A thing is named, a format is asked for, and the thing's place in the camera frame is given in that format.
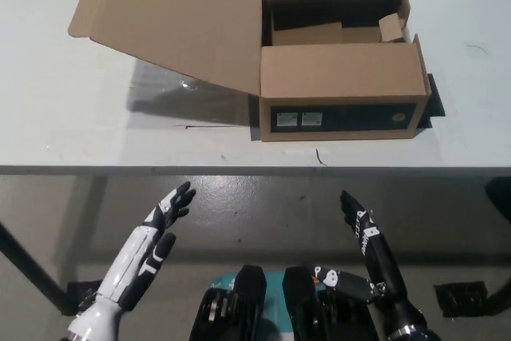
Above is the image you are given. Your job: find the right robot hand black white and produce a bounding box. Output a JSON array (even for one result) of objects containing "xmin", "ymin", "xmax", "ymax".
[{"xmin": 311, "ymin": 190, "xmax": 409, "ymax": 319}]

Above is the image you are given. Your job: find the black tape patch under box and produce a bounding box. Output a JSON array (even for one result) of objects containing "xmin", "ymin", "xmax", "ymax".
[{"xmin": 414, "ymin": 73, "xmax": 446, "ymax": 131}]

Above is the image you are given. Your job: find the black diagonal table brace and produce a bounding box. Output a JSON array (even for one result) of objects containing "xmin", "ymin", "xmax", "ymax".
[
  {"xmin": 489, "ymin": 272, "xmax": 511, "ymax": 315},
  {"xmin": 0, "ymin": 219, "xmax": 77, "ymax": 315}
]

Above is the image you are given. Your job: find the black floor tape patch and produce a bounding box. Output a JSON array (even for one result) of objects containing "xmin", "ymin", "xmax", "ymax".
[
  {"xmin": 433, "ymin": 280, "xmax": 491, "ymax": 317},
  {"xmin": 65, "ymin": 279, "xmax": 101, "ymax": 316}
]

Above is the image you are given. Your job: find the brown cardboard box with lid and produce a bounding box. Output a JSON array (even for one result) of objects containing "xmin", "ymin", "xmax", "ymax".
[{"xmin": 66, "ymin": 0, "xmax": 434, "ymax": 144}]

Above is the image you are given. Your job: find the grey table leg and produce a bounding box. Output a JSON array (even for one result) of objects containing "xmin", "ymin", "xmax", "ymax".
[{"xmin": 73, "ymin": 176, "xmax": 109, "ymax": 284}]

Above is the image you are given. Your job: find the black rounded frame piece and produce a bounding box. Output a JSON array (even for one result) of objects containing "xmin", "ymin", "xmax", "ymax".
[{"xmin": 484, "ymin": 178, "xmax": 511, "ymax": 235}]

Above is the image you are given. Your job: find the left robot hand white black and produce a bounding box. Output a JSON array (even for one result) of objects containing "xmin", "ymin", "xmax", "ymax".
[{"xmin": 97, "ymin": 181, "xmax": 197, "ymax": 312}]

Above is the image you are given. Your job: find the small folded cardboard piece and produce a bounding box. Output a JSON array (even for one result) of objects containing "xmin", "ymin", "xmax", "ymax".
[{"xmin": 378, "ymin": 13, "xmax": 406, "ymax": 44}]

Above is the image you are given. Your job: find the clear plastic sheet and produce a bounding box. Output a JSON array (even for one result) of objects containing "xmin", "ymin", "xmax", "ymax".
[{"xmin": 126, "ymin": 57, "xmax": 261, "ymax": 127}]

